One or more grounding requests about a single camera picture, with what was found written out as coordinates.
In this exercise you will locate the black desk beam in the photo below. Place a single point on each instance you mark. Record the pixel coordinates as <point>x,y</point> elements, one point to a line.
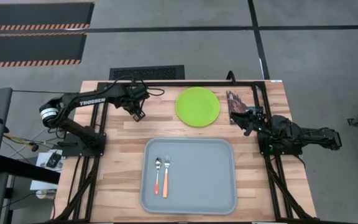
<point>26,169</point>

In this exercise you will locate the black hazard-striped floor mat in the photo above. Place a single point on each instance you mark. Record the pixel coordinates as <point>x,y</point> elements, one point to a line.
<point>30,46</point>
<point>36,14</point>

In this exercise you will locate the brown patterned card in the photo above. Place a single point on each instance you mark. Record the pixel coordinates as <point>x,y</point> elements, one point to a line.
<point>235,102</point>

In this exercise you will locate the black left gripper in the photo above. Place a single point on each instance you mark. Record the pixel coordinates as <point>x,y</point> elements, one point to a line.
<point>134,95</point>

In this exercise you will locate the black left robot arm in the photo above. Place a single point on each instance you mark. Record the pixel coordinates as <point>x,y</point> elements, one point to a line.
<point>89,101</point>

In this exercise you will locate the black floor vent grille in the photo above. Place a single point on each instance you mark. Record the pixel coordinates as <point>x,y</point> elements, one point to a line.
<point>148,73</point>

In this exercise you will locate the black arched frame hook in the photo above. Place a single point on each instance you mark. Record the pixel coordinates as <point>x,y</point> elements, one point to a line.
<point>229,73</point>

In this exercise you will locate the white power plug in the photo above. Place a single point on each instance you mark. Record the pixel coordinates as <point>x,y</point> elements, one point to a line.
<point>43,194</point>

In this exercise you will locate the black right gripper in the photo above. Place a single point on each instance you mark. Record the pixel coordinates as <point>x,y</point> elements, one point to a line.
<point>255,123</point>

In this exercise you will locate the white paper sheet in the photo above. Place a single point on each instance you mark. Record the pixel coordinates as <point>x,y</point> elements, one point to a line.
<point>42,185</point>

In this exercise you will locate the black aluminium table frame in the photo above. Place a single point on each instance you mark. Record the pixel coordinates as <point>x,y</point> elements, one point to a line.
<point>182,83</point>

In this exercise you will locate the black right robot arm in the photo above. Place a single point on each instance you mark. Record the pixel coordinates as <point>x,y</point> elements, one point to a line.
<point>306,135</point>

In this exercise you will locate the lime green round plate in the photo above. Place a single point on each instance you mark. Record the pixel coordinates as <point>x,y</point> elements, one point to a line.
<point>197,106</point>

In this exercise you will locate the small black device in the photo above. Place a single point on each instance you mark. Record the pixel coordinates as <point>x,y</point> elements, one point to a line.
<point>53,160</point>

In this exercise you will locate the grey plastic tray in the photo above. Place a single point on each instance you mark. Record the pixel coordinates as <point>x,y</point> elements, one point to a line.
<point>197,174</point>

